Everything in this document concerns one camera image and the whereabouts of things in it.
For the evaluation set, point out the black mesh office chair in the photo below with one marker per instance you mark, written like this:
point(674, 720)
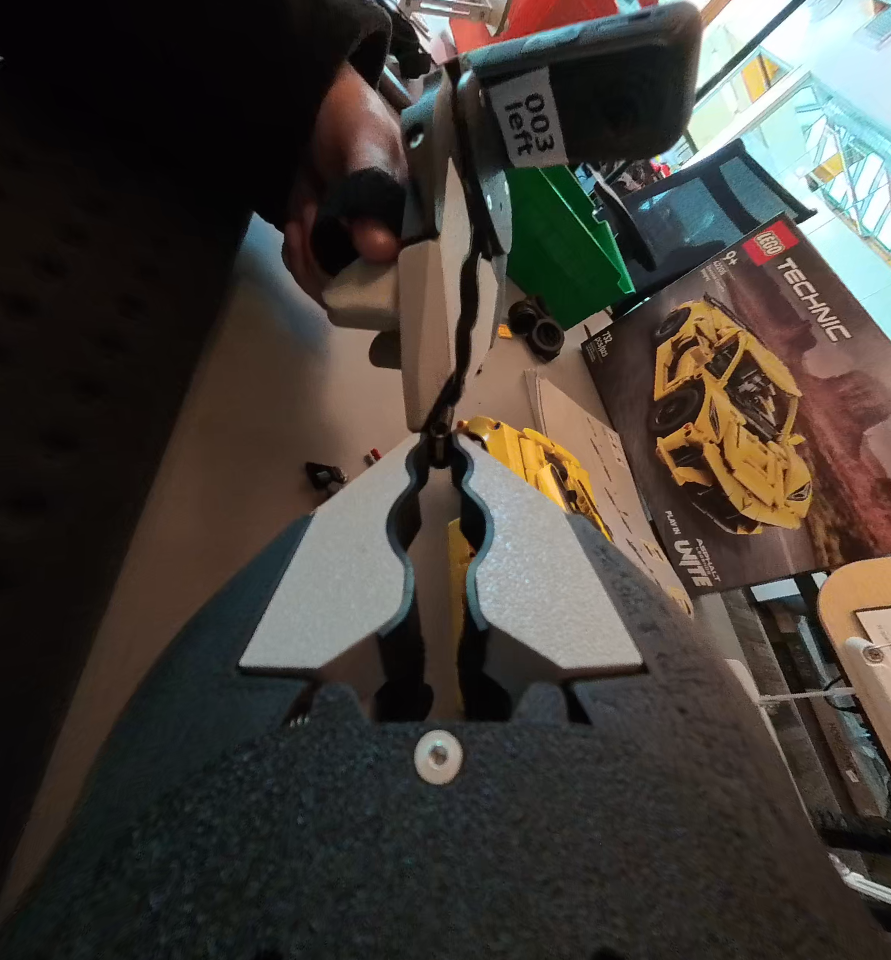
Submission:
point(685, 217)

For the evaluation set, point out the building instruction booklet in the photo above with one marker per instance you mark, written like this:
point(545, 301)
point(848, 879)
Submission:
point(588, 435)

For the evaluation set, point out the small black pin brick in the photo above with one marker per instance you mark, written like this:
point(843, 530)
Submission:
point(329, 476)

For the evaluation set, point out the black toy tire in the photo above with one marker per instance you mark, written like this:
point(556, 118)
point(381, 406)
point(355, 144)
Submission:
point(546, 337)
point(519, 319)

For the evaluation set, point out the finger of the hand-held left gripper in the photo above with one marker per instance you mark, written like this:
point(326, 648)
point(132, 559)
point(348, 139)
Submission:
point(490, 300)
point(430, 323)

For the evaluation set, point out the toy car set box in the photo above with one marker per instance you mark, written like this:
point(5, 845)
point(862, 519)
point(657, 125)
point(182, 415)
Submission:
point(865, 451)

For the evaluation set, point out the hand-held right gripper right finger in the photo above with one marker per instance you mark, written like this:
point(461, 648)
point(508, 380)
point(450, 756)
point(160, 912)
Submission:
point(557, 593)

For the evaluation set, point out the person's left hand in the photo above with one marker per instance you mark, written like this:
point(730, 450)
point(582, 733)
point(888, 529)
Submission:
point(355, 135)

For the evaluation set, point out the grey desk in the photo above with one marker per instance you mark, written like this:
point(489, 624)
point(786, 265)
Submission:
point(280, 420)

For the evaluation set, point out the green plastic bin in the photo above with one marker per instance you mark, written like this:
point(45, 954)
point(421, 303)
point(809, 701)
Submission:
point(557, 248)

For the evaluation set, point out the red plastic bin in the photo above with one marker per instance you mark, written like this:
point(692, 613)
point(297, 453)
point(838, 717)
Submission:
point(535, 19)

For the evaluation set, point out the person's left forearm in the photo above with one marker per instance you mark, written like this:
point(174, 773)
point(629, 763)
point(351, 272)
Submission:
point(190, 91)

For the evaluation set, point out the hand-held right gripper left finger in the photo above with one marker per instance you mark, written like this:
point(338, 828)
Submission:
point(318, 593)

